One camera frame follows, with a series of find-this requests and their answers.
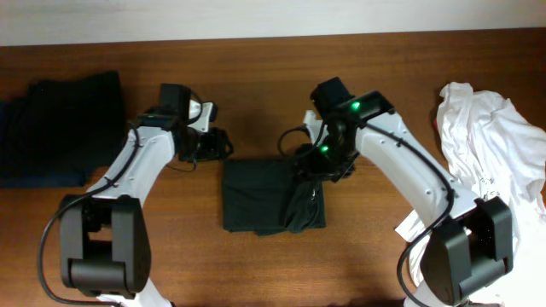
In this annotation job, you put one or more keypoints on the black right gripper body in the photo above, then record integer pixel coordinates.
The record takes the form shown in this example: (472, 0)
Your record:
(328, 157)

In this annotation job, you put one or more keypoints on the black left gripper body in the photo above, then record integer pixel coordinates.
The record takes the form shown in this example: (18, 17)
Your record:
(205, 143)

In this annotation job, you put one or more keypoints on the dark green Nike t-shirt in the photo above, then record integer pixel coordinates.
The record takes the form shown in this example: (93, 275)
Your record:
(267, 198)

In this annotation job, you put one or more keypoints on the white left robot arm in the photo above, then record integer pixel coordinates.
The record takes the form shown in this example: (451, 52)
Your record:
(105, 250)

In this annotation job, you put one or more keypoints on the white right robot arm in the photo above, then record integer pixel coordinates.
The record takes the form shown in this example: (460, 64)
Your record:
(468, 239)

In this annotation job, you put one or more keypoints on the folded dark navy garment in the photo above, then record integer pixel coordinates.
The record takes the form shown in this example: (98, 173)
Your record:
(61, 131)

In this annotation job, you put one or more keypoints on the white t-shirt pile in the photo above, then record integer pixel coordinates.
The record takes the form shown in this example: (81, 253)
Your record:
(492, 150)

